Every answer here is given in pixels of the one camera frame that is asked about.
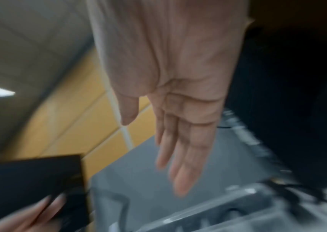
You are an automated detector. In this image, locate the yellow partition panel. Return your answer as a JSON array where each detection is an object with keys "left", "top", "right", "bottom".
[{"left": 3, "top": 47, "right": 159, "bottom": 182}]

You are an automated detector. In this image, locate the black desktop computer tower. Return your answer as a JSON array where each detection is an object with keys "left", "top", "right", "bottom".
[{"left": 220, "top": 22, "right": 327, "bottom": 191}]

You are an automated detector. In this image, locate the person's right hand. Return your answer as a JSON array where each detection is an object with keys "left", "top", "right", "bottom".
[{"left": 86, "top": 0, "right": 253, "bottom": 197}]

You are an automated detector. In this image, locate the clear plastic compartment box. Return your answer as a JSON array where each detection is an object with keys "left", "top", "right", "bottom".
[{"left": 108, "top": 181, "right": 290, "bottom": 232}]

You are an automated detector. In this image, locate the grey desk partition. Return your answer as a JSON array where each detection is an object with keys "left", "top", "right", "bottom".
[{"left": 89, "top": 122, "right": 267, "bottom": 232}]

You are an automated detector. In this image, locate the person's left hand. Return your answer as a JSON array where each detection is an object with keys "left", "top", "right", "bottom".
[{"left": 0, "top": 193, "right": 67, "bottom": 232}]

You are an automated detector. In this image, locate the black monitor with square stand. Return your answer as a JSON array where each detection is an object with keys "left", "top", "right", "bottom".
[{"left": 0, "top": 154, "right": 91, "bottom": 229}]

